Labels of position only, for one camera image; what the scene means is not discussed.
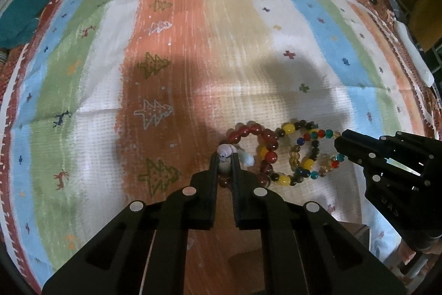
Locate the red bead bracelet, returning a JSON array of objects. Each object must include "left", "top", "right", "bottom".
[{"left": 217, "top": 120, "right": 280, "bottom": 189}]

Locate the white long object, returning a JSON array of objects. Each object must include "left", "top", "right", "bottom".
[{"left": 394, "top": 21, "right": 435, "bottom": 88}]

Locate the yellow black bead bracelet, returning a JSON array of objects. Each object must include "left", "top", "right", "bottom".
[{"left": 257, "top": 120, "right": 343, "bottom": 187}]

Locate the striped colourful mat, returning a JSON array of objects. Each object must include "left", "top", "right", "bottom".
[{"left": 1, "top": 0, "right": 438, "bottom": 291}]

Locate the brown striped pillow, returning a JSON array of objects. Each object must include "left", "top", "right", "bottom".
[{"left": 0, "top": 49, "right": 8, "bottom": 66}]

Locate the white pearl bracelet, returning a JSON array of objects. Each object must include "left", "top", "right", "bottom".
[{"left": 216, "top": 143, "right": 256, "bottom": 173}]

